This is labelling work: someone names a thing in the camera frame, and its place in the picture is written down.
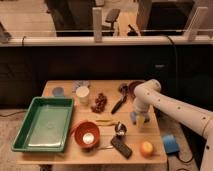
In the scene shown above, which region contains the blue sponge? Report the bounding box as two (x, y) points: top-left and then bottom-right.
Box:
(129, 111), (151, 125)

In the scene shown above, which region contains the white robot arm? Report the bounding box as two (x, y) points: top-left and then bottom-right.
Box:
(133, 79), (213, 171)

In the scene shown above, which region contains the green plastic tray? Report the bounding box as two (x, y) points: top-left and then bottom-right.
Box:
(12, 97), (74, 152)

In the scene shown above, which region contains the orange fruit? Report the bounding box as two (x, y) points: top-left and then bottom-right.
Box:
(140, 141), (154, 158)

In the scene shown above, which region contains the black remote control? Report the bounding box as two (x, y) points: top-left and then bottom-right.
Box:
(111, 136), (132, 159)

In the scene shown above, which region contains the purple bowl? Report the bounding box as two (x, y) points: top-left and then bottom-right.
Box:
(128, 80), (145, 100)

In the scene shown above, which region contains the blue box on floor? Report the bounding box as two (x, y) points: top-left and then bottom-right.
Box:
(163, 135), (180, 154)

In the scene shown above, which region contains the wooden table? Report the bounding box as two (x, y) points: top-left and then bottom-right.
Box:
(17, 79), (168, 166)

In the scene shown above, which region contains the bunch of dark grapes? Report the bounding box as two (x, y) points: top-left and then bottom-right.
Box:
(91, 93), (107, 113)

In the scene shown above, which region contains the yellow pencil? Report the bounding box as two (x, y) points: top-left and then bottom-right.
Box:
(95, 120), (117, 126)

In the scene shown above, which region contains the orange bowl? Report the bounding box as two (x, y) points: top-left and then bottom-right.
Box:
(71, 121), (100, 149)

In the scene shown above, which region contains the white cup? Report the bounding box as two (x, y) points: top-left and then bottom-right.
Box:
(76, 86), (90, 104)

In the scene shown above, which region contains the crumpled grey blue cloth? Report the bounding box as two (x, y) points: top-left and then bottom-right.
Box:
(72, 80), (90, 92)

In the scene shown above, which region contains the white railing beam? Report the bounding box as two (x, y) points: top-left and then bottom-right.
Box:
(0, 6), (213, 47)

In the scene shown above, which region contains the black office chair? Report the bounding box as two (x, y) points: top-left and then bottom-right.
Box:
(102, 8), (120, 36)

